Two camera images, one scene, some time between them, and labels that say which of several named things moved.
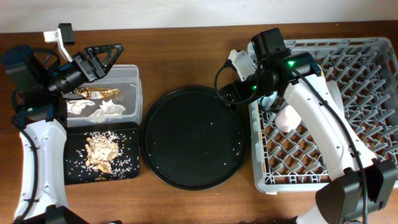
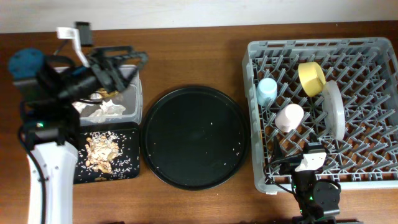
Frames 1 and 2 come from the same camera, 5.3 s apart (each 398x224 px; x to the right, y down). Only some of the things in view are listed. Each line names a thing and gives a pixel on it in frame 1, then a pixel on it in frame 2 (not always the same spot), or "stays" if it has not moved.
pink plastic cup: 288,120 stays
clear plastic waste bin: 116,99 stays
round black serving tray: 191,140 stays
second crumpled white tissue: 107,110 stays
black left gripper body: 91,76 to 110,79
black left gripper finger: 114,53 to 127,81
